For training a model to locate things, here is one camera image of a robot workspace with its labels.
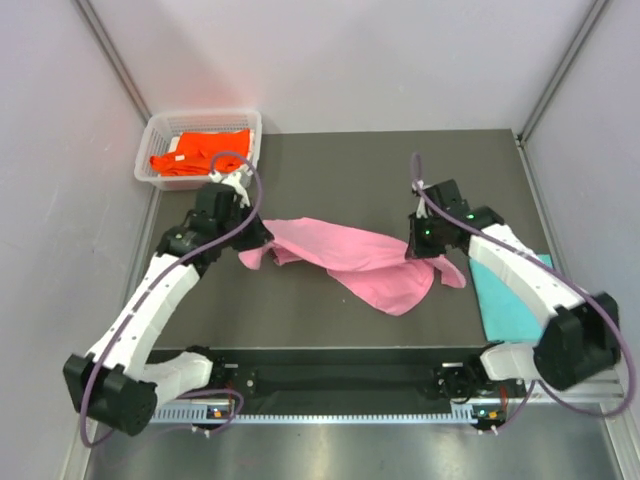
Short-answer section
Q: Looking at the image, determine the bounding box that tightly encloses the pink t shirt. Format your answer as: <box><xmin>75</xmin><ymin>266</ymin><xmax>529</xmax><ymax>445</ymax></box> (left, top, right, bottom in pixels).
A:
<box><xmin>238</xmin><ymin>217</ymin><xmax>467</xmax><ymax>316</ymax></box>

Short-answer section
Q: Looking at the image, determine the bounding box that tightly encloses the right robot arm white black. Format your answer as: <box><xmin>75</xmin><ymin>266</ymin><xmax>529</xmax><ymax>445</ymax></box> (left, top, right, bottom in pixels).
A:
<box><xmin>406</xmin><ymin>180</ymin><xmax>621</xmax><ymax>396</ymax></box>

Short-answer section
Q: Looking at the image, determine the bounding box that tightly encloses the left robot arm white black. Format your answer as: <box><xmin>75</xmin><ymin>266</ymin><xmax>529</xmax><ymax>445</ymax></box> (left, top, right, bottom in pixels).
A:
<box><xmin>63</xmin><ymin>168</ymin><xmax>273</xmax><ymax>436</ymax></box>

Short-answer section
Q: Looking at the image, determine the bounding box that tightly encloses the orange t shirt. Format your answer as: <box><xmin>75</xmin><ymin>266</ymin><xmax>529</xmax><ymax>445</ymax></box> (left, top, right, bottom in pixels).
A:
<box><xmin>149</xmin><ymin>128</ymin><xmax>251</xmax><ymax>178</ymax></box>

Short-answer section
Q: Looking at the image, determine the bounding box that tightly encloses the folded teal t shirt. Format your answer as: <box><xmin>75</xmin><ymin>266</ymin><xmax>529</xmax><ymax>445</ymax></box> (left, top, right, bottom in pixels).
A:
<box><xmin>469</xmin><ymin>259</ymin><xmax>544</xmax><ymax>344</ymax></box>

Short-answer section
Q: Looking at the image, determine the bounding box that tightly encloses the white plastic laundry basket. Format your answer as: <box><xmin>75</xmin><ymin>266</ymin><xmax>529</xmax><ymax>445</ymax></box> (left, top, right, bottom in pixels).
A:
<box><xmin>134</xmin><ymin>108</ymin><xmax>262</xmax><ymax>191</ymax></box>

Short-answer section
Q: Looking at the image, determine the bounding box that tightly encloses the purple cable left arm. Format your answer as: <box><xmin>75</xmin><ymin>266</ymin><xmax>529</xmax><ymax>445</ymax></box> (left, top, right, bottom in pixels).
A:
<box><xmin>79</xmin><ymin>151</ymin><xmax>265</xmax><ymax>449</ymax></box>

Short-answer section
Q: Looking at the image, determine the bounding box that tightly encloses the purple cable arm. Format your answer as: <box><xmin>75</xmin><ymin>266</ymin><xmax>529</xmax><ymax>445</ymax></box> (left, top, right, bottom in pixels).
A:
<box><xmin>79</xmin><ymin>151</ymin><xmax>265</xmax><ymax>449</ymax></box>
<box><xmin>409</xmin><ymin>152</ymin><xmax>639</xmax><ymax>436</ymax></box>

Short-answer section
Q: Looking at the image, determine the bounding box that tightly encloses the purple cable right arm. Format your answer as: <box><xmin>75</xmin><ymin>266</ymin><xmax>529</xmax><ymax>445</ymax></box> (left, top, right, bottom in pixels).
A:
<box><xmin>409</xmin><ymin>152</ymin><xmax>639</xmax><ymax>436</ymax></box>

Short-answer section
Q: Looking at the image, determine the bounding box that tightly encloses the slotted white cable duct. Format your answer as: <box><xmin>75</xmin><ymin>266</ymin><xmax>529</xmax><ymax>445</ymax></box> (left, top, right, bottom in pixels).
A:
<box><xmin>150</xmin><ymin>401</ymin><xmax>503</xmax><ymax>425</ymax></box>

